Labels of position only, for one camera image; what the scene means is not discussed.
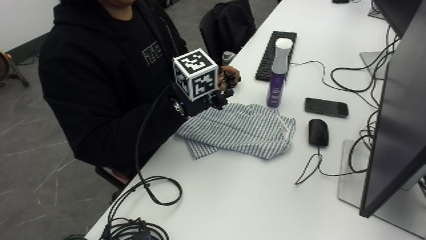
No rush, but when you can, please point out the white marker cube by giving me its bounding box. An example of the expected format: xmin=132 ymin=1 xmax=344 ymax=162
xmin=172 ymin=47 xmax=222 ymax=102

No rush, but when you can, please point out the purple spray bottle white cap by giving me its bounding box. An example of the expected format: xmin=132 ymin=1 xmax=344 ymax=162
xmin=265 ymin=37 xmax=295 ymax=109

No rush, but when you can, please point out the black keyboard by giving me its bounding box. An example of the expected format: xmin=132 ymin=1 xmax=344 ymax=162
xmin=255 ymin=30 xmax=299 ymax=82

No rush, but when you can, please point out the striped grey cloth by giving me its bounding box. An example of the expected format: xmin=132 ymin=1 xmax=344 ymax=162
xmin=175 ymin=102 xmax=297 ymax=161

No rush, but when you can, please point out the black smartphone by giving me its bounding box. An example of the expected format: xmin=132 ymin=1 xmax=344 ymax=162
xmin=304 ymin=97 xmax=351 ymax=119

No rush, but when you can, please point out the black computer mouse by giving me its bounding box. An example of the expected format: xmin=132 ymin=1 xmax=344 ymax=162
xmin=308 ymin=118 xmax=331 ymax=148

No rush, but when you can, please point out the the person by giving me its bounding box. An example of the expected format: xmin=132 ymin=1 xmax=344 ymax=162
xmin=38 ymin=0 xmax=215 ymax=178

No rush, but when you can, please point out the silver monitor stand base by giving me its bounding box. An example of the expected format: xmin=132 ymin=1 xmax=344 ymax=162
xmin=337 ymin=138 xmax=426 ymax=240
xmin=359 ymin=50 xmax=395 ymax=80

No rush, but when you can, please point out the black office chair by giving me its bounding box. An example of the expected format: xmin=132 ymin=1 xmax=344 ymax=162
xmin=94 ymin=165 xmax=135 ymax=201

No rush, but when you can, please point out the large black monitor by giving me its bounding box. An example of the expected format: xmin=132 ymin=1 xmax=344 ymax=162
xmin=359 ymin=0 xmax=426 ymax=219

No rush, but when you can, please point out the wooden stool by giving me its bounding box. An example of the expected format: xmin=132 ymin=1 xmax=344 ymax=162
xmin=0 ymin=49 xmax=32 ymax=89

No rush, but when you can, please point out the black desk cable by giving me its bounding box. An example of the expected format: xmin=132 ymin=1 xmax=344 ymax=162
xmin=291 ymin=24 xmax=401 ymax=111

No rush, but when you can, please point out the black glove cable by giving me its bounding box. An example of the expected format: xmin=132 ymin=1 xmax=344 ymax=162
xmin=99 ymin=83 xmax=184 ymax=240

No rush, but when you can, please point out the black mouse cable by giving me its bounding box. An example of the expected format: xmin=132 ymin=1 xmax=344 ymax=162
xmin=295 ymin=145 xmax=371 ymax=186

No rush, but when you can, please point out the bundle of black cables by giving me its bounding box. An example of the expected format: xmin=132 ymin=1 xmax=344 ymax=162
xmin=63 ymin=217 xmax=171 ymax=240

